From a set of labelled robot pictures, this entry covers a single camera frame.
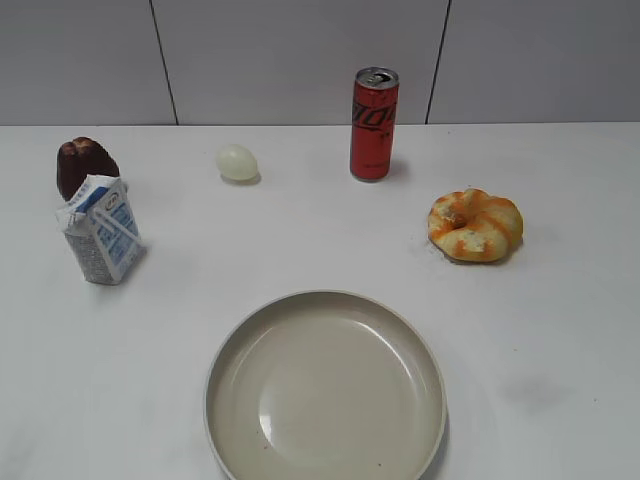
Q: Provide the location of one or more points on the white egg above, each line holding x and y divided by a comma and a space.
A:
237, 163

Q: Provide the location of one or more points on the beige round plate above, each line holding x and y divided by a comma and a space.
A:
324, 384

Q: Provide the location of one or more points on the blue white milk carton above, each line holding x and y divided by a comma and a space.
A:
99, 225

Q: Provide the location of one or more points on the dark brown canele cake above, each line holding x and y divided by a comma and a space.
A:
79, 158

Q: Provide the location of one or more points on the red soda can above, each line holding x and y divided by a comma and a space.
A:
374, 105

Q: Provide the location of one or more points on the orange glazed donut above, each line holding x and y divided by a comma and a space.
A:
474, 226

